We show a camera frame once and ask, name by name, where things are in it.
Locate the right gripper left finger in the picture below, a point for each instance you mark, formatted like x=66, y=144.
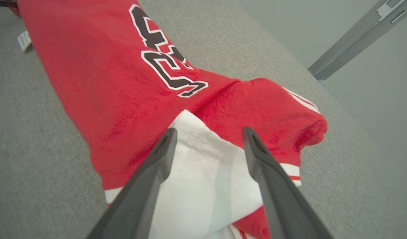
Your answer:
x=147, y=192

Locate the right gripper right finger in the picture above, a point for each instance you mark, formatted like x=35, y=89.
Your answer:
x=279, y=199

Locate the red basketball jersey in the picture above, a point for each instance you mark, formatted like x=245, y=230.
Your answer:
x=117, y=83

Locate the grey metal post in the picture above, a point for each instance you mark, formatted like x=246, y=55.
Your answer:
x=356, y=36

